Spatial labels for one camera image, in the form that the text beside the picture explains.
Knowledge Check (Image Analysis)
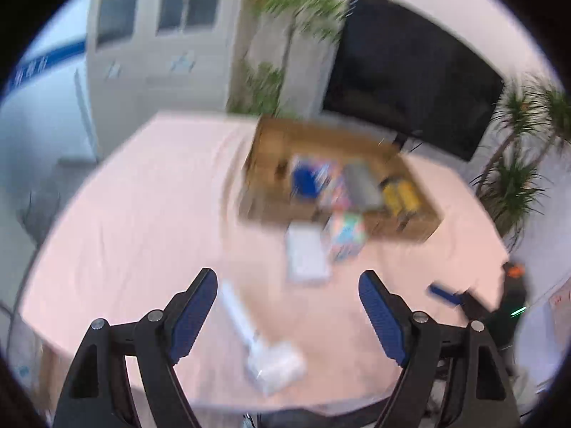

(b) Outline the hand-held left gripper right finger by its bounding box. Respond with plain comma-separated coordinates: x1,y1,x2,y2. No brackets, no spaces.
358,270,520,428

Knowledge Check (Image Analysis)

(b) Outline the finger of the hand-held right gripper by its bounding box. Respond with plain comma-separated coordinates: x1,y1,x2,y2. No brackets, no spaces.
427,282,491,319

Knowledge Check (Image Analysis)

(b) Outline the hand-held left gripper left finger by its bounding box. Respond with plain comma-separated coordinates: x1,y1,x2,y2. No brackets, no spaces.
52,267,219,428

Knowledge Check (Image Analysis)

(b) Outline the pastel sticky note cube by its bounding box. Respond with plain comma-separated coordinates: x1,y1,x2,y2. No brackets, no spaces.
323,212,367,264

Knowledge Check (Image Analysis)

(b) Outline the yellow label jar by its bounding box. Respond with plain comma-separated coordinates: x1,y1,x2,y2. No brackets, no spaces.
381,178,422,217

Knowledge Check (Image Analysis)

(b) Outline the silver metal cylinder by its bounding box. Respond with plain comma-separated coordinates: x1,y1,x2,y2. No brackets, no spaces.
343,160,384,210

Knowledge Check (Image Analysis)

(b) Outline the colourful board game box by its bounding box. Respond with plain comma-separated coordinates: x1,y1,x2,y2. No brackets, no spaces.
312,163,353,212

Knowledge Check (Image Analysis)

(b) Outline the cardboard tray box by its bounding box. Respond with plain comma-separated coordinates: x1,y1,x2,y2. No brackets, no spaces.
238,116,442,244

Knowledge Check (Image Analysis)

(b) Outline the white flat box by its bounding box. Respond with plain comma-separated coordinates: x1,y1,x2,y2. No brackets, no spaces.
285,223,332,284

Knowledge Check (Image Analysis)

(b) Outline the spiky leaf potted plant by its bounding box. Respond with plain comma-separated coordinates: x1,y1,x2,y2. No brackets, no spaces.
470,73,571,250

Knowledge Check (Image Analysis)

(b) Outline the black chair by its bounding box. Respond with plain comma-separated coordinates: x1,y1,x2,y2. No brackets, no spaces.
18,187,63,246

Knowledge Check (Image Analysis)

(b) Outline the black flat screen television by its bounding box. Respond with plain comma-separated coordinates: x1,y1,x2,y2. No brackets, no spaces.
321,0,505,162

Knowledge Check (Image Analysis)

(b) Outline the tall leafy potted plant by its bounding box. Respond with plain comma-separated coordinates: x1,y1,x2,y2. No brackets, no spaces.
227,0,346,119

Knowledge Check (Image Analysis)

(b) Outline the grey metal cabinet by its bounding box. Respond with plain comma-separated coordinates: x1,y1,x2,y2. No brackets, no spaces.
85,0,251,161

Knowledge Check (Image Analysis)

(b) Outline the blue wall stripe sign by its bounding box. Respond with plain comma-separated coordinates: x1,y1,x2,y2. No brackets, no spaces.
9,40,87,87

